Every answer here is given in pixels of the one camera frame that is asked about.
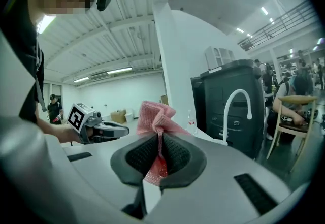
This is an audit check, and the clear plastic bottle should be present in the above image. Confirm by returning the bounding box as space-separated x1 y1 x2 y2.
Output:
187 110 198 135

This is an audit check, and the cardboard box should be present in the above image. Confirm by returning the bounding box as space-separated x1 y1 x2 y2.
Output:
110 109 127 124

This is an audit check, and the pink cloth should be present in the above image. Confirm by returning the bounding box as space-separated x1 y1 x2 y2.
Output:
136 101 191 185

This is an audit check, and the large black appliance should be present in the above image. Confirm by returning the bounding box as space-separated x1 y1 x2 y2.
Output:
190 59 266 160

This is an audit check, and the white curved faucet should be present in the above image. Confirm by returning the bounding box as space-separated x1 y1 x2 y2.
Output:
220 88 253 146

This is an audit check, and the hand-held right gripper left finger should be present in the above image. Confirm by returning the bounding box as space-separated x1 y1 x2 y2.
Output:
47 132 161 224

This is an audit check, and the person's black clothing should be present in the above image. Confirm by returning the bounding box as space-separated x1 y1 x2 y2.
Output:
0 0 46 124

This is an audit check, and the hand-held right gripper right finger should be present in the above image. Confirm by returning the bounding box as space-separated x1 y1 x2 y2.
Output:
149 132 290 224

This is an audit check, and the white sink with drainboard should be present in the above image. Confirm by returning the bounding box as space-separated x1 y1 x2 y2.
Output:
60 126 229 216

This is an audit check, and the white shelf unit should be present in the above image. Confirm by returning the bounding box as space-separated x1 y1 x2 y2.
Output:
204 45 236 70

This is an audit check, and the wooden chair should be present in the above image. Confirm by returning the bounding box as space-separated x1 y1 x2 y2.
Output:
265 95 320 173

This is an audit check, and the metal balcony railing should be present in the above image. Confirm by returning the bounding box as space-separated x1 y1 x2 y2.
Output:
237 0 318 52

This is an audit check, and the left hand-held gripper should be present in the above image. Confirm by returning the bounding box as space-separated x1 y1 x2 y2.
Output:
67 102 130 145

